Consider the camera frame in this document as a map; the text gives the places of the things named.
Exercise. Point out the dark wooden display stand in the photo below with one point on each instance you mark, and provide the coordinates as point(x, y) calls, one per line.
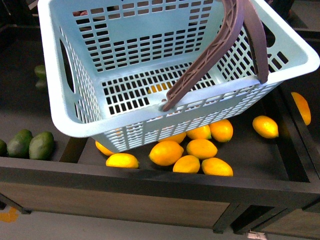
point(275, 187)

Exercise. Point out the brown basket handle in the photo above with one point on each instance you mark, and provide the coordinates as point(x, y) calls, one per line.
point(238, 14)

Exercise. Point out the green avocado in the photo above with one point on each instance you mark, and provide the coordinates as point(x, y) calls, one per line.
point(41, 146)
point(18, 146)

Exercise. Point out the yellow lemon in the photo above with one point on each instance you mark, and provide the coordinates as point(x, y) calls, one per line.
point(265, 127)
point(166, 153)
point(201, 149)
point(122, 160)
point(221, 131)
point(216, 167)
point(187, 164)

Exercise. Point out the yellow mango right bin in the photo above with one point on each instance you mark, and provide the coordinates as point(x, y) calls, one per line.
point(303, 107)

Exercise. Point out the light blue plastic basket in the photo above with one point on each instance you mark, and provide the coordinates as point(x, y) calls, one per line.
point(110, 64)

